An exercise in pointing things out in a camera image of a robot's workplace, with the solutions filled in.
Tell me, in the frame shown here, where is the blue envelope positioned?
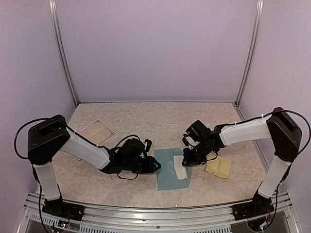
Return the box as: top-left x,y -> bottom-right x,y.
154,148 -> 192,191

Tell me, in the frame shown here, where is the right aluminium corner post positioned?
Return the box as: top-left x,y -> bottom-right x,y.
235,0 -> 264,108

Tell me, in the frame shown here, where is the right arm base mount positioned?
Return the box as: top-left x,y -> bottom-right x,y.
232,196 -> 275,220

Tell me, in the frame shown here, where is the left camera cable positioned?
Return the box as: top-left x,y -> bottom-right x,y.
114,134 -> 153,180

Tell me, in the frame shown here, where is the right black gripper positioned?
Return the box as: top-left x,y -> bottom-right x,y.
182,140 -> 210,166

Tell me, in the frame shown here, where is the lined letter paper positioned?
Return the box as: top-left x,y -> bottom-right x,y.
79,119 -> 117,146

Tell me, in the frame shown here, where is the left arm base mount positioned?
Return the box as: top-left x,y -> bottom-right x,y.
42,199 -> 85,221

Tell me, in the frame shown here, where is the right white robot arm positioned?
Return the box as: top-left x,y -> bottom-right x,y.
182,107 -> 305,216

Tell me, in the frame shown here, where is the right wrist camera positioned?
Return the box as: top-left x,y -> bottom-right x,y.
182,136 -> 194,149

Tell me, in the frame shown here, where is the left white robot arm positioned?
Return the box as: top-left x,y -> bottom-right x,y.
14,115 -> 161,216

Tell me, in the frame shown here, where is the folded yellow paper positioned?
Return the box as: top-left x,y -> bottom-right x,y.
205,154 -> 231,179

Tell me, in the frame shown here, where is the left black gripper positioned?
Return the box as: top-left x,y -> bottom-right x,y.
124,156 -> 161,174

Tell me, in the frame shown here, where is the aluminium front rail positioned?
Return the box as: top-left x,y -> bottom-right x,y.
15,193 -> 301,233

